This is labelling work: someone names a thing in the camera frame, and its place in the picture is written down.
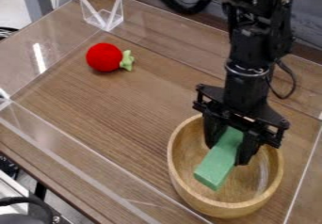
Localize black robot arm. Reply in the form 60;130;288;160
193;0;294;165

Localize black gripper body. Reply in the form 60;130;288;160
192;84;290;148

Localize red plush strawberry toy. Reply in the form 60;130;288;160
85;42;135;72

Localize clear acrylic tray wall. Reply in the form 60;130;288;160
0;0;322;224

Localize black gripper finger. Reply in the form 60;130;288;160
235;130;260;166
204;110;227;149

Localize brown wooden bowl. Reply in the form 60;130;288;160
167;115;284;219

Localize black camera stand base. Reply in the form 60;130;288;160
0;197;75;224

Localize green foam block stick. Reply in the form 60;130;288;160
193;127;243;191

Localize clear acrylic corner bracket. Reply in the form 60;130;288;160
79;0;124;32

